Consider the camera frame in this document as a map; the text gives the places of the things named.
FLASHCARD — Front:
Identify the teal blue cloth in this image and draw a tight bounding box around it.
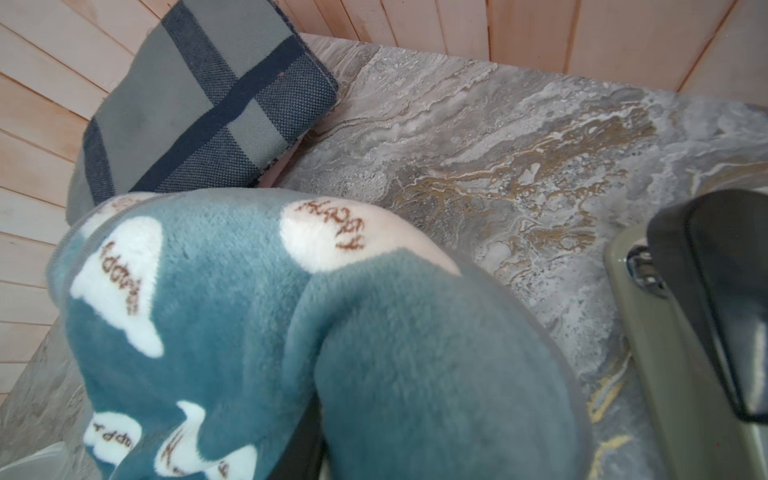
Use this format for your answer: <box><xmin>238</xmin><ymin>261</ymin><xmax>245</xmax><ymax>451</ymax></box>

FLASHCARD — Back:
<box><xmin>47</xmin><ymin>189</ymin><xmax>592</xmax><ymax>479</ymax></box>

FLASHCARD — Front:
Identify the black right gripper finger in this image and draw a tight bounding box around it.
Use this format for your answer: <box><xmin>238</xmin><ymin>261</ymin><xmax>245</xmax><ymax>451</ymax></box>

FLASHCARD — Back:
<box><xmin>267</xmin><ymin>398</ymin><xmax>326</xmax><ymax>480</ymax></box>

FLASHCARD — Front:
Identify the grey navy plaid blanket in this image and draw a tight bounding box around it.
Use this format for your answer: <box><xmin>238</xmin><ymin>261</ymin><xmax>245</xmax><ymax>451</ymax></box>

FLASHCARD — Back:
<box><xmin>65</xmin><ymin>1</ymin><xmax>339</xmax><ymax>224</ymax></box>

